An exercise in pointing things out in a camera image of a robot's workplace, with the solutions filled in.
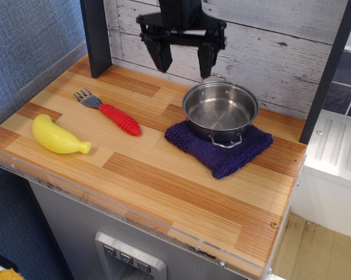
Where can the dark right vertical post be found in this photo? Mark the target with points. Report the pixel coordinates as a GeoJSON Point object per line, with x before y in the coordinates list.
{"type": "Point", "coordinates": [327, 76]}

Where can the silver toy dispenser panel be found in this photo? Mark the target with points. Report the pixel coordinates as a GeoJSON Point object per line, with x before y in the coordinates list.
{"type": "Point", "coordinates": [124, 261]}

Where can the dark blue folded napkin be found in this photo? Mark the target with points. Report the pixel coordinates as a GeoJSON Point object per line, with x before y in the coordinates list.
{"type": "Point", "coordinates": [221, 161]}

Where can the small stainless steel pot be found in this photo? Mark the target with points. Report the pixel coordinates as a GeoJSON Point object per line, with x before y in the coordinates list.
{"type": "Point", "coordinates": [220, 111]}

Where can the dark vertical post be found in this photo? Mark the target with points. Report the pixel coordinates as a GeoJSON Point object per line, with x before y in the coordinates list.
{"type": "Point", "coordinates": [327, 76]}
{"type": "Point", "coordinates": [96, 34]}

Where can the red handled toy fork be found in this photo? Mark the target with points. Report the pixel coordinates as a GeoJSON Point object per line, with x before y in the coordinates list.
{"type": "Point", "coordinates": [120, 118]}

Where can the dark left vertical post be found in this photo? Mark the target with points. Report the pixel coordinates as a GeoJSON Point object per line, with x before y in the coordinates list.
{"type": "Point", "coordinates": [96, 34]}

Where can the yellow plastic toy banana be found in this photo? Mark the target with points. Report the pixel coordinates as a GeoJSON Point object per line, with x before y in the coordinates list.
{"type": "Point", "coordinates": [55, 138]}

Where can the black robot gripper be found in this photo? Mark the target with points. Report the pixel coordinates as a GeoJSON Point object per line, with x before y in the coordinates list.
{"type": "Point", "coordinates": [182, 23]}

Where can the white ribbed drainboard counter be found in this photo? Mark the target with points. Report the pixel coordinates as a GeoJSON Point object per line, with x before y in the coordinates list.
{"type": "Point", "coordinates": [329, 149]}

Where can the yellow object bottom left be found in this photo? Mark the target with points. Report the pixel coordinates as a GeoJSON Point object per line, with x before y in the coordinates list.
{"type": "Point", "coordinates": [9, 274]}

